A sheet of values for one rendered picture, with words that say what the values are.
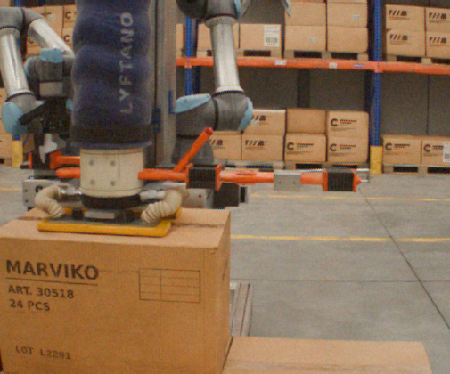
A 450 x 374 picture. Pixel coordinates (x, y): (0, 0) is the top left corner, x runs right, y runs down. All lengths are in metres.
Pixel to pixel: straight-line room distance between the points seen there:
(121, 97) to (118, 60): 0.09
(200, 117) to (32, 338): 0.93
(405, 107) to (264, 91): 2.38
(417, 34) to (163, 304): 7.77
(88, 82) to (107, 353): 0.69
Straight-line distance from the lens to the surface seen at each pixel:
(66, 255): 1.51
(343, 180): 1.55
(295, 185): 1.55
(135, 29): 1.54
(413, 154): 8.95
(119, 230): 1.51
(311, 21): 8.71
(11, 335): 1.66
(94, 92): 1.52
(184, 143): 2.05
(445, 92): 10.34
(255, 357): 1.77
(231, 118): 2.08
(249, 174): 1.55
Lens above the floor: 1.33
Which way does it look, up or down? 10 degrees down
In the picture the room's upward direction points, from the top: 1 degrees clockwise
